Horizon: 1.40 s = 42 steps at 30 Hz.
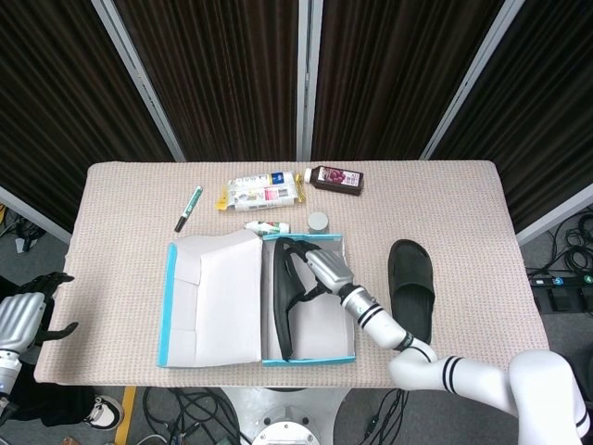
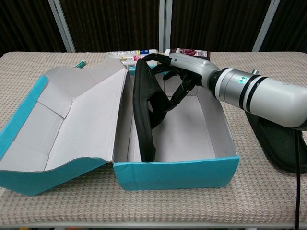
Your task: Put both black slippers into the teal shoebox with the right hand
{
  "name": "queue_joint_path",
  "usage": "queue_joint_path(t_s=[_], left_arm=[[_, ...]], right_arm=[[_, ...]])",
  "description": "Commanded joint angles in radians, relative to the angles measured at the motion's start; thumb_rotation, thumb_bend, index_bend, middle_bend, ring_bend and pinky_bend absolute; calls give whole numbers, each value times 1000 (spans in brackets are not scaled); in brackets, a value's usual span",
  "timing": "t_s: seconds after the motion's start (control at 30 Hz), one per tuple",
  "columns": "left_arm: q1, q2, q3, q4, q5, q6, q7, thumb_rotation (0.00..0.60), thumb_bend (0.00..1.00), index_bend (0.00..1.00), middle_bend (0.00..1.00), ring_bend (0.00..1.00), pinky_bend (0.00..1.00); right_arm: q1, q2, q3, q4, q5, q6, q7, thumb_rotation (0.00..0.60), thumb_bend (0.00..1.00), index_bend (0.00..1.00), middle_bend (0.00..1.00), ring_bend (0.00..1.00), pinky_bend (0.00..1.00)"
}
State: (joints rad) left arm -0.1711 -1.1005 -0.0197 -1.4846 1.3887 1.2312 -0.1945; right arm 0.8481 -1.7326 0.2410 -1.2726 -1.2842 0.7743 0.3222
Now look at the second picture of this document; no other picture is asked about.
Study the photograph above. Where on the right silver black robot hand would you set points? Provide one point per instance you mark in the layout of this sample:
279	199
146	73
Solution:
192	67

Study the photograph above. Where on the black rubber slipper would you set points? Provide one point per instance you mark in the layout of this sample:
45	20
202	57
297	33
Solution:
144	119
283	153

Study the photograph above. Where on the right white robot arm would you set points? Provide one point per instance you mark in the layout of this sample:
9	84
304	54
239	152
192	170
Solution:
263	95

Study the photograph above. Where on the teal cardboard shoe box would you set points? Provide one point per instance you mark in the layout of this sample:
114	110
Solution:
172	177

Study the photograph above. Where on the brown juice bottle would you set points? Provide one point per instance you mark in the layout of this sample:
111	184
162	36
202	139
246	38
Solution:
192	51

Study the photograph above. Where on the white tube blue label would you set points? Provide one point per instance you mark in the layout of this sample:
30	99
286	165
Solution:
129	52

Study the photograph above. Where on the green white marker pen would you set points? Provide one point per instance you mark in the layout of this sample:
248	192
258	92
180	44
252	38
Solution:
80	64

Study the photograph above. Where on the beige woven tablecloth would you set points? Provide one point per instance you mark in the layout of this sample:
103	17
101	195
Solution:
144	210

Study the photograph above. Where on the white partition frame post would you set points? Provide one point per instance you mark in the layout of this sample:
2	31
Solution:
266	26
62	26
165	24

